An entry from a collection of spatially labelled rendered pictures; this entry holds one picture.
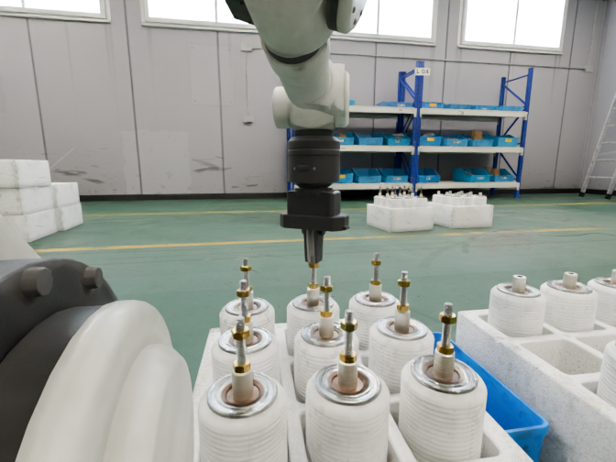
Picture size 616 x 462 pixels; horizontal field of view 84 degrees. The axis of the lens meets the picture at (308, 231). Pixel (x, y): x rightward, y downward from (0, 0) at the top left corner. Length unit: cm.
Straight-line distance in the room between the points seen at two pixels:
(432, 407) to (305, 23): 40
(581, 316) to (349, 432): 58
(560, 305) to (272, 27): 73
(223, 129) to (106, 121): 160
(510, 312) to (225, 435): 57
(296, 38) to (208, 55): 535
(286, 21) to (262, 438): 39
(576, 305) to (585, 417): 26
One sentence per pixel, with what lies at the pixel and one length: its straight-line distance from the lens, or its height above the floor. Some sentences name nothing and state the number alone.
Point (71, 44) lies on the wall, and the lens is 610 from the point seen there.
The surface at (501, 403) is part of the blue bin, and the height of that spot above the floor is 9.
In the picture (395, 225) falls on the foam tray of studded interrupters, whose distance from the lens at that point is 268.
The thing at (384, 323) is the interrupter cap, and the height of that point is 25.
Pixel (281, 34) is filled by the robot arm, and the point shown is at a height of 61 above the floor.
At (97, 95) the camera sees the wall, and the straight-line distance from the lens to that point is 588.
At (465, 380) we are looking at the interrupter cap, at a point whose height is 25.
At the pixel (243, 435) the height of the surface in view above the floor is 24.
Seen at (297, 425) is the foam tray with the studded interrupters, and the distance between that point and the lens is 49.
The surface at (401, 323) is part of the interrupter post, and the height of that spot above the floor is 26.
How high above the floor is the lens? 50
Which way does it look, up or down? 11 degrees down
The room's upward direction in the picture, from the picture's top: straight up
